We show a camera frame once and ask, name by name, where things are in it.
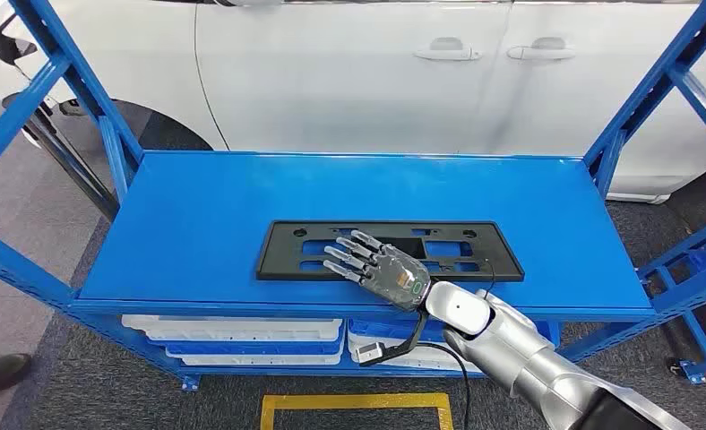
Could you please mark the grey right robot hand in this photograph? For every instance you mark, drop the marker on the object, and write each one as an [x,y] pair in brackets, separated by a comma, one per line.
[394,276]

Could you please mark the black plastic frame part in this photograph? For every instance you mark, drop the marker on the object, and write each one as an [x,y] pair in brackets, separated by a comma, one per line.
[279,255]

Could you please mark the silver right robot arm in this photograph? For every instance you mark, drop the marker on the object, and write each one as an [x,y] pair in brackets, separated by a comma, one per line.
[507,344]

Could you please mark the blue metal shelf rack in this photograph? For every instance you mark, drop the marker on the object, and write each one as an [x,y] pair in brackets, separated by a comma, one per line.
[210,237]

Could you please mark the white plastic tray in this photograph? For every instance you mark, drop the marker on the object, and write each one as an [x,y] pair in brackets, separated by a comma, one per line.
[258,359]
[240,329]
[424,359]

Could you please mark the yellow floor tape square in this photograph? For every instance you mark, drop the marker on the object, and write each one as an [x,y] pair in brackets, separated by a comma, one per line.
[353,402]

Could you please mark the blue plastic tray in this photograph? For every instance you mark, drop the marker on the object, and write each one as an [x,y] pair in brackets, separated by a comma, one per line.
[258,348]

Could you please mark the white car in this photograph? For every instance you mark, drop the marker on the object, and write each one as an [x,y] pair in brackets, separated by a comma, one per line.
[329,89]

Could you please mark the person's black shoe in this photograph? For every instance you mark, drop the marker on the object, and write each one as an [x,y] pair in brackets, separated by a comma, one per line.
[0,374]

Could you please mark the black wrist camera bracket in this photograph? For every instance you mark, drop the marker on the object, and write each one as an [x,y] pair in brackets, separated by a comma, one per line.
[415,332]

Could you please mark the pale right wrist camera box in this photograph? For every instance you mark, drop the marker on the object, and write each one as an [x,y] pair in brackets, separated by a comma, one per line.
[369,353]

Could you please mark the blue metal rack frame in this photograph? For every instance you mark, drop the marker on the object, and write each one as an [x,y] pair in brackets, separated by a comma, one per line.
[694,373]

